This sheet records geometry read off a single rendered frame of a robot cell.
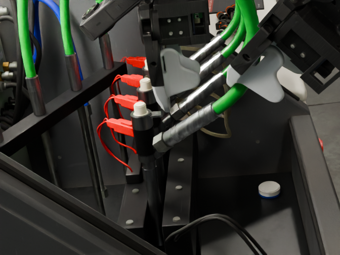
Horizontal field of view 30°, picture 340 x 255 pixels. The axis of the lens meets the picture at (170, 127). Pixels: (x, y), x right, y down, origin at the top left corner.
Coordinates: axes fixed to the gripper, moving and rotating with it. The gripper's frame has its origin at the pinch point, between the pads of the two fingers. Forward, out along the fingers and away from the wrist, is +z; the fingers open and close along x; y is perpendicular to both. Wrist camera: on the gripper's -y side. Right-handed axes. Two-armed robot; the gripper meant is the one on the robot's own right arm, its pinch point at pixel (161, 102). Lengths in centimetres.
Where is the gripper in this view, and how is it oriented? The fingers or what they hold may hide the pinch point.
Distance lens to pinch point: 81.9
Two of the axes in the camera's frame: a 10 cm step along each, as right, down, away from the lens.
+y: 9.9, -0.8, -1.0
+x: 0.5, -4.5, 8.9
